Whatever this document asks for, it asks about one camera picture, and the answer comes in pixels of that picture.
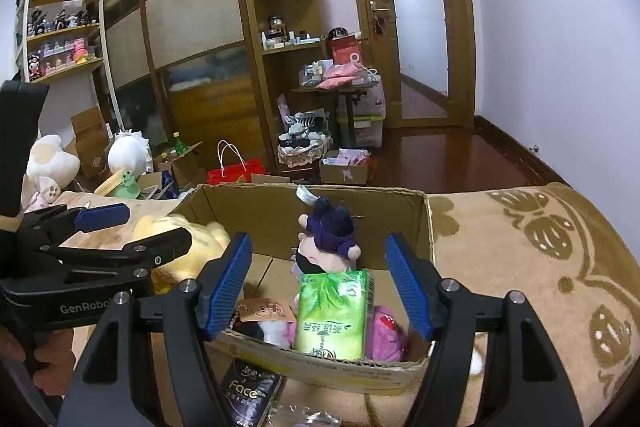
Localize empty brown cardboard box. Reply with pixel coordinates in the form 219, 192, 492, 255
70, 107, 113, 180

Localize red paper bag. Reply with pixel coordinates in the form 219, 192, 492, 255
206, 140, 266, 185

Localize rows of small figures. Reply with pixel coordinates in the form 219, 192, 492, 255
25, 4, 101, 80

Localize cardboard box with bottles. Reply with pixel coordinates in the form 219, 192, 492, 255
152, 141, 206, 190

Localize person's left hand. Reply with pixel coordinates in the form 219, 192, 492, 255
0, 324, 78, 400

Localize green frog toy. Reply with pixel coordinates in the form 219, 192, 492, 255
110, 169, 141, 198

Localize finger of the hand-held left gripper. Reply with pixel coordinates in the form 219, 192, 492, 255
22, 203, 132, 249
47, 227, 193, 270

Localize wicker basket of socks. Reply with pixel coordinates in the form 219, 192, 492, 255
277, 109, 333, 168

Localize wooden wardrobe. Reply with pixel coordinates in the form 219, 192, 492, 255
85, 0, 266, 178

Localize black tissue packet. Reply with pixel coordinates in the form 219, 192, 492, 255
220, 359, 283, 427

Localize yellow plush toy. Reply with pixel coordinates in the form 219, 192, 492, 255
132, 214, 232, 295

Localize wooden door with glass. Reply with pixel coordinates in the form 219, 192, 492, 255
342, 0, 476, 130

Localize cream plush toy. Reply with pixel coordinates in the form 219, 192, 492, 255
22, 134, 81, 212

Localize small flat cardboard box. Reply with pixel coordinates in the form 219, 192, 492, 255
319, 148, 372, 185

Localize pink plush bear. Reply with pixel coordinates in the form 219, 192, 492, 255
285, 304, 408, 363

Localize clear plastic bag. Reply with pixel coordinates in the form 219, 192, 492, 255
267, 404, 346, 427

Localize red gift bag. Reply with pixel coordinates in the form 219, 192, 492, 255
326, 34, 363, 68

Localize brown cookie plush charm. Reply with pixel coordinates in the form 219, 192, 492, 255
235, 297, 296, 348

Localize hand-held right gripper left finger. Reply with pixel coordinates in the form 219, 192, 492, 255
57, 231, 253, 427

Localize door handle with keys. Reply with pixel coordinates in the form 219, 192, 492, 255
367, 0, 391, 36

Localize white-haired plush doll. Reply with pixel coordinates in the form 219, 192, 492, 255
291, 197, 363, 278

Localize small round wooden table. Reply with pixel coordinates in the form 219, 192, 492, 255
291, 82, 381, 148

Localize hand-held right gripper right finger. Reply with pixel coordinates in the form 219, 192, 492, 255
385, 232, 586, 427

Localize pink cloth pouch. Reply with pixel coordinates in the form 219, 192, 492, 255
318, 63, 366, 90

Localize green tissue pack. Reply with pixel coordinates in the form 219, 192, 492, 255
292, 269, 376, 362

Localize clear plastic storage bin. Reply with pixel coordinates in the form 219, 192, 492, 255
337, 74, 387, 148

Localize white spiky plush toy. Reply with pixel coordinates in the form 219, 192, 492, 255
107, 129, 151, 182

